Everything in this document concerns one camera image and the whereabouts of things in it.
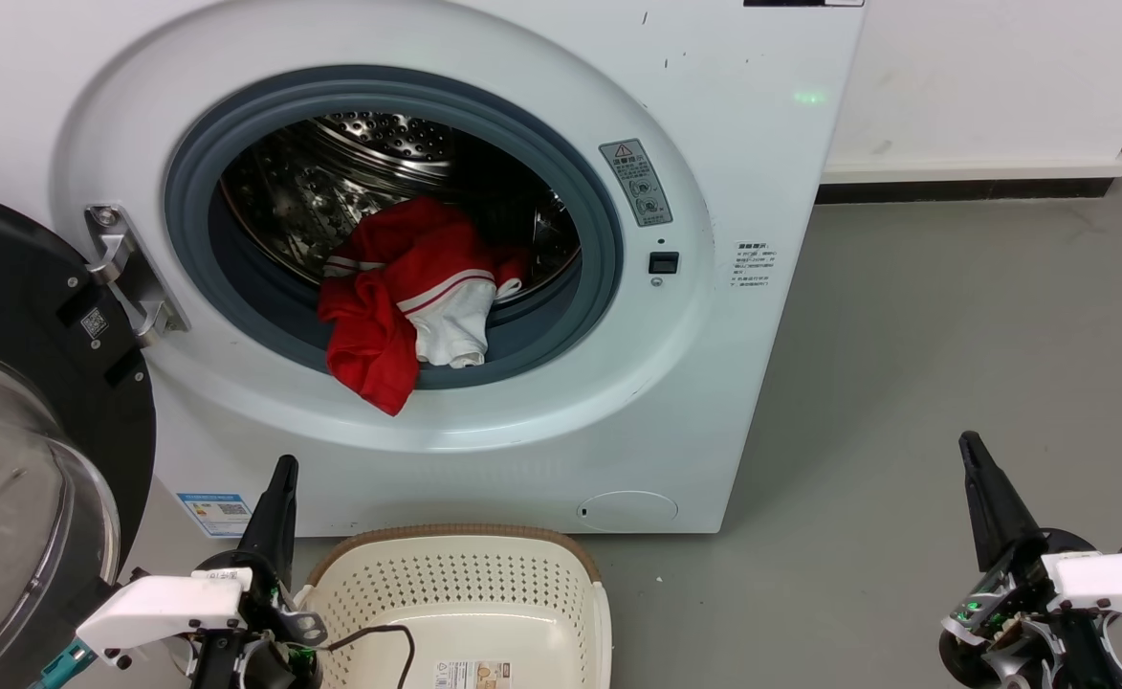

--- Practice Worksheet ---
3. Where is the black washer door with glass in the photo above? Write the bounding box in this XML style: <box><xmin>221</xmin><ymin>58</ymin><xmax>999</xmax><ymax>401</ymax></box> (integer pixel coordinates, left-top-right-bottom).
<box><xmin>0</xmin><ymin>187</ymin><xmax>158</xmax><ymax>689</ymax></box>

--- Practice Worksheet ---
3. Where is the grey warning sticker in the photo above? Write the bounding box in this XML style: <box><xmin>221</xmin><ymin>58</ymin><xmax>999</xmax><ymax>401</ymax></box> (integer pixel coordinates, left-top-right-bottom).
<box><xmin>599</xmin><ymin>139</ymin><xmax>673</xmax><ymax>228</ymax></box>

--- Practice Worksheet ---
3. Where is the printed product label sticker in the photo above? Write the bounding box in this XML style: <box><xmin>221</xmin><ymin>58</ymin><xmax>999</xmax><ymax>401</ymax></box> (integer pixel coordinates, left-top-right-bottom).
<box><xmin>431</xmin><ymin>660</ymin><xmax>513</xmax><ymax>689</ymax></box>

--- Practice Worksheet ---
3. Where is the black baseboard strip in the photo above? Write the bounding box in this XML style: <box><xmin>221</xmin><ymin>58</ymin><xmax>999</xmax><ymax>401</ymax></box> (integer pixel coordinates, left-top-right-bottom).
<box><xmin>816</xmin><ymin>177</ymin><xmax>1114</xmax><ymax>205</ymax></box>

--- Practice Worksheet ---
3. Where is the red and white garment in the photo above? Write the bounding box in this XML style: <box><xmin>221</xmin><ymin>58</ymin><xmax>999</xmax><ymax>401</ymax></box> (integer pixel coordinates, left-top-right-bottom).
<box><xmin>318</xmin><ymin>197</ymin><xmax>531</xmax><ymax>417</ymax></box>

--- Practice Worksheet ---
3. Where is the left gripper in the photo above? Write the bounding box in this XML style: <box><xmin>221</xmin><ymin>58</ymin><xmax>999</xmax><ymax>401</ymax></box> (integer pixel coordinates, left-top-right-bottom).
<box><xmin>186</xmin><ymin>455</ymin><xmax>328</xmax><ymax>689</ymax></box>

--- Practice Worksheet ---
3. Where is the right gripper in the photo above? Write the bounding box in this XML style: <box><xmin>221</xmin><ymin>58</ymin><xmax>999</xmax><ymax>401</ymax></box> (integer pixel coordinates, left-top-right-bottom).
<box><xmin>938</xmin><ymin>431</ymin><xmax>1122</xmax><ymax>689</ymax></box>

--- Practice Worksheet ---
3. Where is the metal door hinge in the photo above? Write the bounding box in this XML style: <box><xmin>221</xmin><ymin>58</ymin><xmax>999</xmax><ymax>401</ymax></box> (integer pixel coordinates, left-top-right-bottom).
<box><xmin>84</xmin><ymin>204</ymin><xmax>190</xmax><ymax>347</ymax></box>

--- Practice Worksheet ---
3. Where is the small white text sticker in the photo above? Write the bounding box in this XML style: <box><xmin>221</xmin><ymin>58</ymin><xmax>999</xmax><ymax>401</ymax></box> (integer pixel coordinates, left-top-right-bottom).
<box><xmin>733</xmin><ymin>241</ymin><xmax>778</xmax><ymax>291</ymax></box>

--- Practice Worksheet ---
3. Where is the grey rubber door gasket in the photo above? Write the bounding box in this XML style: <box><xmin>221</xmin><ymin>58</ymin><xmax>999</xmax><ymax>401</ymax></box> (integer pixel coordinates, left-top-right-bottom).
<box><xmin>164</xmin><ymin>65</ymin><xmax>625</xmax><ymax>391</ymax></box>

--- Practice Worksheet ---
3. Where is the round white filter cover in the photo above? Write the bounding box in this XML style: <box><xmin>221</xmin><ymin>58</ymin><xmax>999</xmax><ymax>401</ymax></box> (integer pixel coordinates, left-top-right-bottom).
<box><xmin>577</xmin><ymin>490</ymin><xmax>679</xmax><ymax>533</ymax></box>

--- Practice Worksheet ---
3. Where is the blue energy label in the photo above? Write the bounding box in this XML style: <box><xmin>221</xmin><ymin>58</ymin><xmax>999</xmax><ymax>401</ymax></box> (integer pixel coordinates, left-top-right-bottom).
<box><xmin>176</xmin><ymin>493</ymin><xmax>253</xmax><ymax>539</ymax></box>

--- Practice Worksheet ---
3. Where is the cream perforated laundry basket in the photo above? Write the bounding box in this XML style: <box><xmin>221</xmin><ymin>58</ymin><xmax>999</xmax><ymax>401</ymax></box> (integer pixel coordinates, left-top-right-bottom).
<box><xmin>295</xmin><ymin>523</ymin><xmax>613</xmax><ymax>689</ymax></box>

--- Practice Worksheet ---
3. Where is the thin black cable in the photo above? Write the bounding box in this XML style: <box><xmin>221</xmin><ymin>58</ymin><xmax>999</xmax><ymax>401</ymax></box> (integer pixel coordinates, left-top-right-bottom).
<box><xmin>317</xmin><ymin>624</ymin><xmax>416</xmax><ymax>689</ymax></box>

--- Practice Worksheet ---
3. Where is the stainless steel washing machine drum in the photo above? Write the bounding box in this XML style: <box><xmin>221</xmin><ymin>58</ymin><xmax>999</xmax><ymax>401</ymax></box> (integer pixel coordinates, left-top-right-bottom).
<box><xmin>219</xmin><ymin>112</ymin><xmax>583</xmax><ymax>307</ymax></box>

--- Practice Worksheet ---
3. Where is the white front-load washing machine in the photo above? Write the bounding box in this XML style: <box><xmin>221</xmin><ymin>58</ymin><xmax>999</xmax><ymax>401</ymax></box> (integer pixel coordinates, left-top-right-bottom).
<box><xmin>0</xmin><ymin>0</ymin><xmax>868</xmax><ymax>539</ymax></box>

